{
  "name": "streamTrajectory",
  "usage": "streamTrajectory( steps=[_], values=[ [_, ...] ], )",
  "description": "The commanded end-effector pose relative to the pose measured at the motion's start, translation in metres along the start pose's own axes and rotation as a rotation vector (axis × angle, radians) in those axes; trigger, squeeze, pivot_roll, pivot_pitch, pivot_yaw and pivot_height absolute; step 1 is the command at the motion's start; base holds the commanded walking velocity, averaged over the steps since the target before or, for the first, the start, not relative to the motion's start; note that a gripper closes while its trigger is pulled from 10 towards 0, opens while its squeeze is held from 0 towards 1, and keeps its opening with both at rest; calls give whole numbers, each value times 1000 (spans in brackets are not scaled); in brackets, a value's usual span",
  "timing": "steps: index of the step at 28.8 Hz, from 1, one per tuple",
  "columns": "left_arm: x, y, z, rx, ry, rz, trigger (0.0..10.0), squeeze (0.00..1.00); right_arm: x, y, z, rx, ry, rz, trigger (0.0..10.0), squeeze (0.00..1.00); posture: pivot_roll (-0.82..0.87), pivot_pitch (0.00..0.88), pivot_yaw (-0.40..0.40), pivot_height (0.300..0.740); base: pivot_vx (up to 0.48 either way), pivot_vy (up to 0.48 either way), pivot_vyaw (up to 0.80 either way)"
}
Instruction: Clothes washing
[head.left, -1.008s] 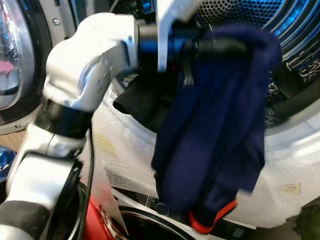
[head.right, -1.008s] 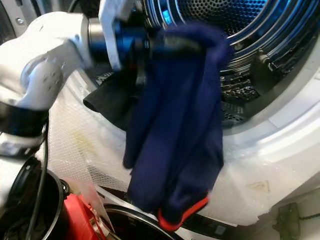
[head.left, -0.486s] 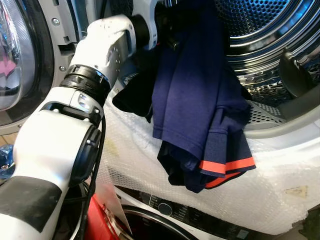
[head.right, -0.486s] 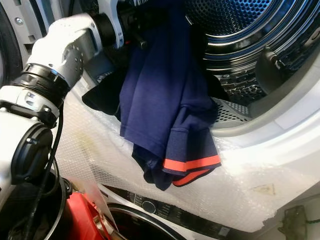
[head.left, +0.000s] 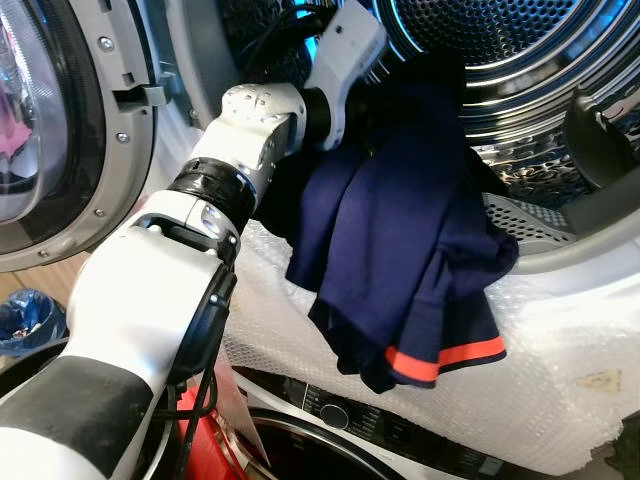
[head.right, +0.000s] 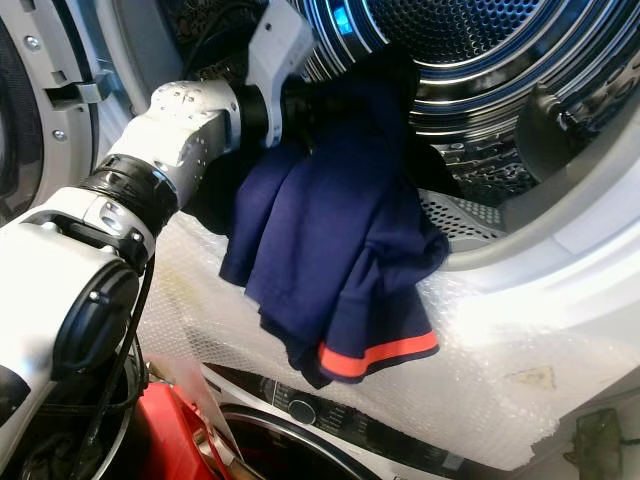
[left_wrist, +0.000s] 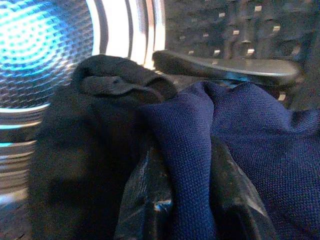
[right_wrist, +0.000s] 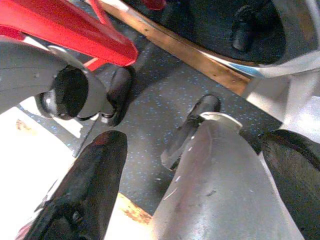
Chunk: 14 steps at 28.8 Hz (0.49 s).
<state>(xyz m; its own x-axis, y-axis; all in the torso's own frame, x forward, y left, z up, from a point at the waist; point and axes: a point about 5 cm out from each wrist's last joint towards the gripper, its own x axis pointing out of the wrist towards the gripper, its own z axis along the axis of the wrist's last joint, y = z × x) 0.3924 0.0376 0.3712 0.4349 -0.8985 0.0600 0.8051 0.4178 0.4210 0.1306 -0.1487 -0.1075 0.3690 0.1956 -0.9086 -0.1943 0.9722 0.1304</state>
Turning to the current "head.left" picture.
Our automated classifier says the navy garment with orange trim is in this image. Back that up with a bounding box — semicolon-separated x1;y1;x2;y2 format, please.
258;52;521;393

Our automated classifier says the red plastic container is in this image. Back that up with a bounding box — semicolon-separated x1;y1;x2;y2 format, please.
160;385;251;480

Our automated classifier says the blue plastic bag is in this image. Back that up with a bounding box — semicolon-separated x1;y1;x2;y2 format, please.
0;288;67;357

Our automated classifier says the clear bubble wrap sheet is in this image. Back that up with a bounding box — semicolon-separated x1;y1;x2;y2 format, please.
222;218;640;477

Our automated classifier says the white tumble dryer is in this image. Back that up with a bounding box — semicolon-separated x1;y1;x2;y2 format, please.
95;0;640;301

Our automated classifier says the grey perforated lint filter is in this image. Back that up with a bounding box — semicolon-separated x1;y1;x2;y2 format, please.
483;192;579;253

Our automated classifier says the yellow warning sticker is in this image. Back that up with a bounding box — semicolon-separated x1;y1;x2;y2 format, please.
575;368;623;394

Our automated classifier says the round dryer door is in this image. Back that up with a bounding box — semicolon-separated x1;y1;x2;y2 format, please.
0;0;166;273

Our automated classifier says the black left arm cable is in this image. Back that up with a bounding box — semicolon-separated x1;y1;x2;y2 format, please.
150;255;241;480

